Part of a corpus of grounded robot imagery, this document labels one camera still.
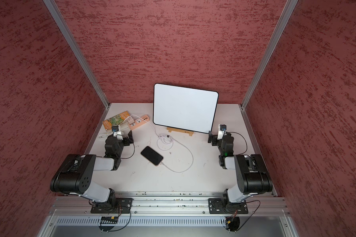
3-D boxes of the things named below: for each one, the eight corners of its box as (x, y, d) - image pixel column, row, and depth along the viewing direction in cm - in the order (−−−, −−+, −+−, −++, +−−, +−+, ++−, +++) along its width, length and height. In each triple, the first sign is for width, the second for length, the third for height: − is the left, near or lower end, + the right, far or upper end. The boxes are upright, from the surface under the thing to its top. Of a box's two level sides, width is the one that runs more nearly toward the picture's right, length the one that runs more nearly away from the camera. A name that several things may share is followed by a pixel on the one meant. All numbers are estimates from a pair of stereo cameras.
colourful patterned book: (107, 131, 105) (105, 129, 103) (103, 124, 109) (101, 121, 107) (132, 118, 113) (131, 116, 111) (128, 112, 117) (127, 110, 115)
